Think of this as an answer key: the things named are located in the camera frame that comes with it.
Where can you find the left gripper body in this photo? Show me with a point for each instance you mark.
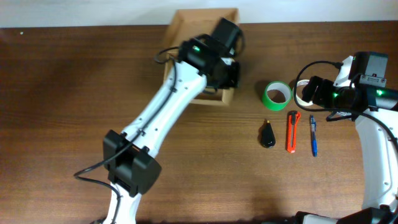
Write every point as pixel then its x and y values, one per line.
pixel 229 77

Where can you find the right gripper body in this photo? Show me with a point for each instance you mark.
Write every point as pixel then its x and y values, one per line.
pixel 326 93

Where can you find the green tape roll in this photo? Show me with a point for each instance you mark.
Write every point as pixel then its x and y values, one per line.
pixel 278 86

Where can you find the brown cardboard box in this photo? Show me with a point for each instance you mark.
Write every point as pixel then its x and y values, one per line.
pixel 187 23

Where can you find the white tape roll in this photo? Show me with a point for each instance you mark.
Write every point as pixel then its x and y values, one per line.
pixel 303 83

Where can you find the black glue bottle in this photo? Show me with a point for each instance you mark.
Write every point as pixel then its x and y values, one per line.
pixel 266 135

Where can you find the orange utility knife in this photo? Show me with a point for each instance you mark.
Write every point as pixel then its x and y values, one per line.
pixel 292 121

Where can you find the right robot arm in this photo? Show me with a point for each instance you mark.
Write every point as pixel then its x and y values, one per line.
pixel 376 124

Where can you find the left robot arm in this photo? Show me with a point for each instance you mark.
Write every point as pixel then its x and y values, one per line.
pixel 204 64

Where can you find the blue ballpoint pen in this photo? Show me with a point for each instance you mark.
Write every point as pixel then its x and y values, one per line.
pixel 313 128

